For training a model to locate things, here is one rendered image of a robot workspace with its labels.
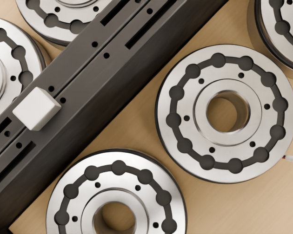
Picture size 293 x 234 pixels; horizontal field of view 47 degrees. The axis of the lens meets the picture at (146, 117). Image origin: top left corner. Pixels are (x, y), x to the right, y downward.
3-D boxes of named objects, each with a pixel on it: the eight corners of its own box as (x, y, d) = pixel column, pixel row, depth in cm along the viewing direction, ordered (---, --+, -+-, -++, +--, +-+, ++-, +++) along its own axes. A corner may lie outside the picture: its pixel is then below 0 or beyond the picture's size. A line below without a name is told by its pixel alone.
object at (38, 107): (44, 88, 18) (36, 85, 17) (63, 107, 18) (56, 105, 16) (20, 113, 18) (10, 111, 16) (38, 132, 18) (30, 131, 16)
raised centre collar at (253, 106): (234, 160, 24) (236, 161, 23) (178, 119, 24) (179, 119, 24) (274, 105, 24) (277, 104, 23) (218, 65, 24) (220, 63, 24)
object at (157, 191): (109, 321, 24) (108, 325, 23) (20, 212, 25) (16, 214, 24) (214, 227, 24) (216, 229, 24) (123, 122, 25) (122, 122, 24)
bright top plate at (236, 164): (240, 210, 24) (243, 212, 24) (129, 126, 25) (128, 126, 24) (322, 99, 24) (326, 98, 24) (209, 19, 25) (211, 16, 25)
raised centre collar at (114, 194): (111, 271, 24) (110, 275, 23) (67, 217, 24) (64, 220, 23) (163, 225, 24) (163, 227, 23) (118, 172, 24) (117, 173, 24)
